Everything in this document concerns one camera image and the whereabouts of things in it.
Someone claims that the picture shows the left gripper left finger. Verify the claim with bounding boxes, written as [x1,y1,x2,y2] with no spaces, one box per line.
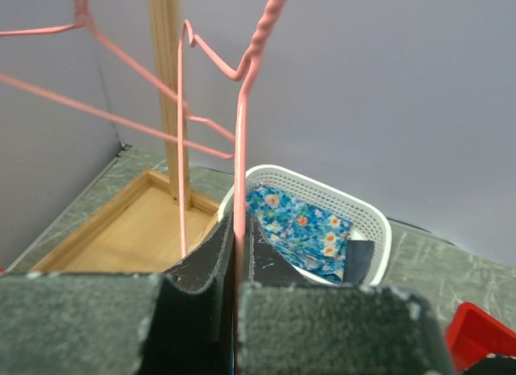
[1,217,234,374]

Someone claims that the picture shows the wooden clothes rack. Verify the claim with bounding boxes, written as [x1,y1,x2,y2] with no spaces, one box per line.
[30,0,221,273]

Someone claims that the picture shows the dark blue folded cloth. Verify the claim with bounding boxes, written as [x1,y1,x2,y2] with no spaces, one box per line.
[343,240,375,285]

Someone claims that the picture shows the white plastic basket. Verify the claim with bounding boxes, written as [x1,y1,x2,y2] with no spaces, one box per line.
[217,163,393,287]

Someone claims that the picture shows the blue floral cloth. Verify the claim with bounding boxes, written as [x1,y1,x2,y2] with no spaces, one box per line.
[246,185,352,284]

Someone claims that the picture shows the pink wire hanger top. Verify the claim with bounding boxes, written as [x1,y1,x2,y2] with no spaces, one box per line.
[0,0,236,143]

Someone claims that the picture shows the pink wire hanger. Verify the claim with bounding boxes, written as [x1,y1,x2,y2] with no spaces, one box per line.
[177,0,293,375]
[0,0,236,143]
[1,73,178,144]

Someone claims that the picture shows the red plastic bin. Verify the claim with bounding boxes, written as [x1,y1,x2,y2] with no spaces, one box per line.
[445,302,515,371]

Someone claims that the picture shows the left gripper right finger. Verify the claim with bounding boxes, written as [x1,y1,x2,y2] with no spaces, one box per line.
[239,217,455,374]

